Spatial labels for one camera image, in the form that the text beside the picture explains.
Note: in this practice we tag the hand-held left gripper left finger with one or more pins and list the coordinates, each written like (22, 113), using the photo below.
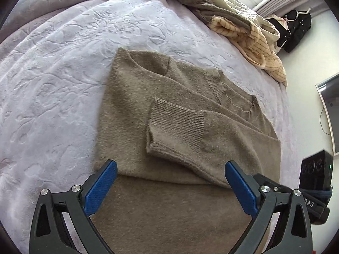
(102, 187)

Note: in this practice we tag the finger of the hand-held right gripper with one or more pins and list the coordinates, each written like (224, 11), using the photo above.
(275, 181)

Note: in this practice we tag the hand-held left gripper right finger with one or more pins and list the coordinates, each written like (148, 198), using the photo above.
(242, 190)

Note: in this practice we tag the brown knit sweater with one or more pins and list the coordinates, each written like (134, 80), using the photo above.
(172, 98)

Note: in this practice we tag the white framed monitor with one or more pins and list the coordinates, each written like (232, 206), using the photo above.
(332, 105)

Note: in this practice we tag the lavender embossed blanket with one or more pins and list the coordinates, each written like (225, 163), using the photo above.
(53, 84)

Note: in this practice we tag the black garment on hanger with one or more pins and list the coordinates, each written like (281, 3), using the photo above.
(299, 29)

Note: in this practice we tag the olive knit garment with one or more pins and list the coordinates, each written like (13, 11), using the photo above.
(201, 1)

